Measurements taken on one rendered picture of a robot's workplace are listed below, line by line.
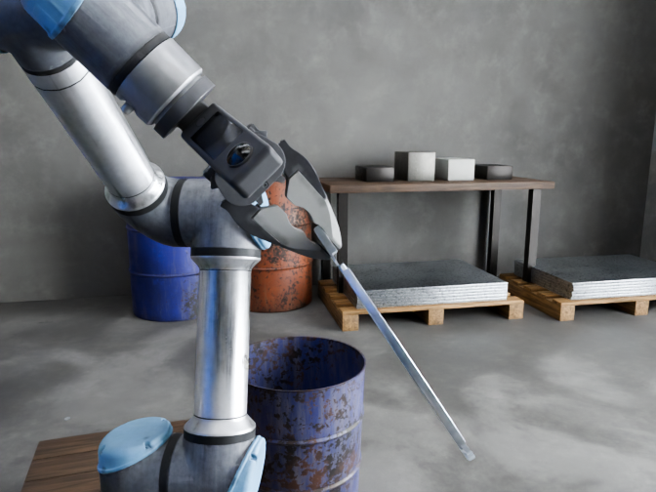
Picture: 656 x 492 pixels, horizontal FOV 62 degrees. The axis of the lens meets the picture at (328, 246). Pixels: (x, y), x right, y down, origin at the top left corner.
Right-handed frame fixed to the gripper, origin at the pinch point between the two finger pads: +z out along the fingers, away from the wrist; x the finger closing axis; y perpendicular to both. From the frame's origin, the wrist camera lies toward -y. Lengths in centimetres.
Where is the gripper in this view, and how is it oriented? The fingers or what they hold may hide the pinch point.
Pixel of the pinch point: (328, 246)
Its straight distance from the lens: 56.3
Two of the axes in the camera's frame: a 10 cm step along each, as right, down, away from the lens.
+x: -6.9, 7.2, -0.2
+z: 6.9, 6.7, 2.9
